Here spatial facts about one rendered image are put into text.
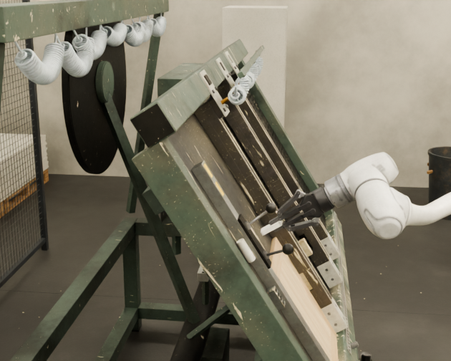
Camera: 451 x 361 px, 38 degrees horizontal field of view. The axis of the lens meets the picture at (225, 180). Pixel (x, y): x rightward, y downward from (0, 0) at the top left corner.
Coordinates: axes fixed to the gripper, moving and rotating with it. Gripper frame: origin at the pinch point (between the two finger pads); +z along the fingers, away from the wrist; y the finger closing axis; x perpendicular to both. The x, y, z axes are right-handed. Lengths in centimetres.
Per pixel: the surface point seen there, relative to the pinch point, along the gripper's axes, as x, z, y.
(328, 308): 54, 11, 57
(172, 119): -10.0, 5.5, -44.3
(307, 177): 199, 13, 42
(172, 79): 137, 37, -52
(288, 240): 54, 10, 24
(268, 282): 11.9, 13.8, 20.2
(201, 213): -13.0, 12.4, -17.1
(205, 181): 12.0, 13.7, -20.4
